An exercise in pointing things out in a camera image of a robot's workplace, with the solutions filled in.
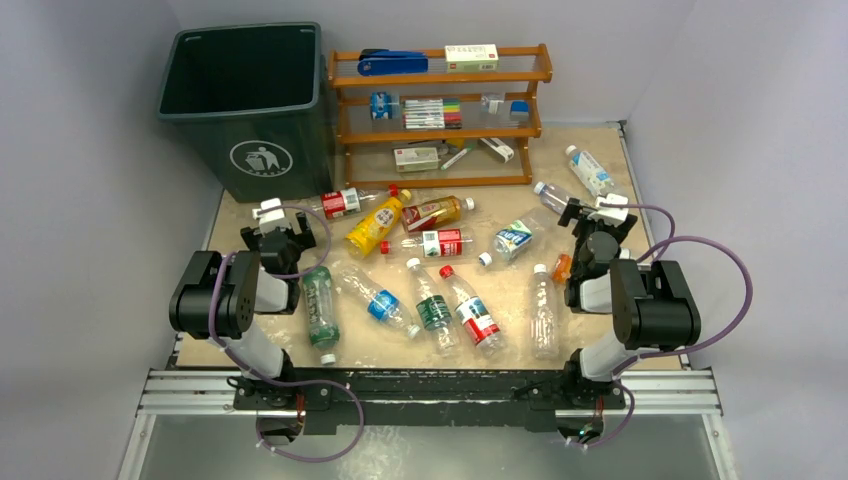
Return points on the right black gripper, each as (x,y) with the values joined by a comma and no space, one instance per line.
(597,225)

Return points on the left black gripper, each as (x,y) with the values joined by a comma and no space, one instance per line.
(307,241)

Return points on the blue green label large bottle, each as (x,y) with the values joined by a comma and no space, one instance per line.
(513,240)

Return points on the yellow honey pomelo bottle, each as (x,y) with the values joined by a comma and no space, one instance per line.
(376,225)

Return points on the amber tea bottle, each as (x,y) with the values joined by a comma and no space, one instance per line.
(436,213)

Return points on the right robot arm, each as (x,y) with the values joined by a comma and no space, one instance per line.
(652,307)

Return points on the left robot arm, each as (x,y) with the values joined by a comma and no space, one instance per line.
(218,296)

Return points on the dark green trash bin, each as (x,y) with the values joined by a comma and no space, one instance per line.
(252,102)

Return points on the white blue label bottle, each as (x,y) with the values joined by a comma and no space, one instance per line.
(592,175)

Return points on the clear bottle white cap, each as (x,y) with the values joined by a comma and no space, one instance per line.
(556,197)

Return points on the orange drink bottle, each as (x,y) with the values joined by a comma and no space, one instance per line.
(561,269)

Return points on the green tinted bottle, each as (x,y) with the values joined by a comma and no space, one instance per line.
(323,328)

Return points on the clear unlabelled bottle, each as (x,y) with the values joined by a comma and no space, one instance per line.
(544,316)

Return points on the white black small box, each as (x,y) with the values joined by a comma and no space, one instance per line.
(502,151)

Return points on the blue label clear bottle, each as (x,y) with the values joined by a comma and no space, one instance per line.
(380,303)

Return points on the blue white eraser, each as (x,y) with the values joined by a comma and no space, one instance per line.
(519,111)

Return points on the green white marker pen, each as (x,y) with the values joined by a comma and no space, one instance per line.
(456,157)

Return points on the red landscape label bottle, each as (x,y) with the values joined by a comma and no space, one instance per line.
(473,313)

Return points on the clear plastic box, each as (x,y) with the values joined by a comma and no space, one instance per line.
(491,103)

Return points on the blue white tape dispenser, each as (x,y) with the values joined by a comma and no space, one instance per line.
(382,105)

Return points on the dark green label bottle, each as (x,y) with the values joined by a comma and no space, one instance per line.
(432,308)

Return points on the orange wooden shelf rack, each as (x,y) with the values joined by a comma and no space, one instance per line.
(367,145)

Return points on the pack of coloured markers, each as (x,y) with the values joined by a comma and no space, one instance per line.
(432,114)

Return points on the blue stapler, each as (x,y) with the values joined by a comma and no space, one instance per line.
(381,62)

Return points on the white green box top shelf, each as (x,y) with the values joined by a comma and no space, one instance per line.
(471,58)

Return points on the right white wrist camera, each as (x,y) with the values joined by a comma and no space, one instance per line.
(610,209)

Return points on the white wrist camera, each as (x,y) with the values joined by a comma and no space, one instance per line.
(610,209)
(270,216)

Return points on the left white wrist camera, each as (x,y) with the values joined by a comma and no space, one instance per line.
(270,216)

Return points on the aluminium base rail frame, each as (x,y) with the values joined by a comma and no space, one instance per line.
(558,401)

